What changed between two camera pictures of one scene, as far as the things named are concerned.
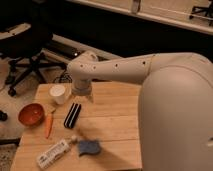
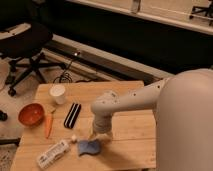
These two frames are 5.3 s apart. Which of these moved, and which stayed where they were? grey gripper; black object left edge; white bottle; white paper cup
Moved: grey gripper
Stayed: white bottle; black object left edge; white paper cup
